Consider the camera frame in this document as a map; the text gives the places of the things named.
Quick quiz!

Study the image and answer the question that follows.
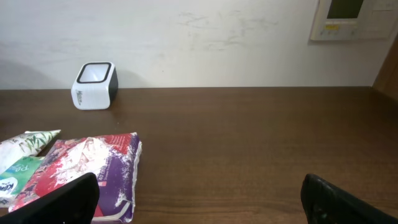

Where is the white wall control panel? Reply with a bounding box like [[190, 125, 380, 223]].
[[310, 0, 397, 41]]

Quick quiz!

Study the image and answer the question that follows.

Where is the white barcode scanner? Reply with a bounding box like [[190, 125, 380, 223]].
[[71, 62, 119, 110]]

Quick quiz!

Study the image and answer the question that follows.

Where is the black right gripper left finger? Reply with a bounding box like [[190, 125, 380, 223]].
[[1, 172, 100, 224]]

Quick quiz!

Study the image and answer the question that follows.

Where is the brown wooden door frame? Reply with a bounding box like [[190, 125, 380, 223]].
[[373, 37, 398, 101]]

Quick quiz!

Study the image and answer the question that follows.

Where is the white tube gold cap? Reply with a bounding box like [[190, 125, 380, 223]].
[[0, 129, 61, 173]]

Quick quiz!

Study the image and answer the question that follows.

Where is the small green tissue packet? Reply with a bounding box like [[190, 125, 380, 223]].
[[1, 156, 44, 208]]

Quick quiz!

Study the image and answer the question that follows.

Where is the red purple tissue pack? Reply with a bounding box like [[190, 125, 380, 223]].
[[8, 133, 142, 223]]

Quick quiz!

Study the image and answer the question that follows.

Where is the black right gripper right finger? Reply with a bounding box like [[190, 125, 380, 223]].
[[300, 174, 397, 224]]

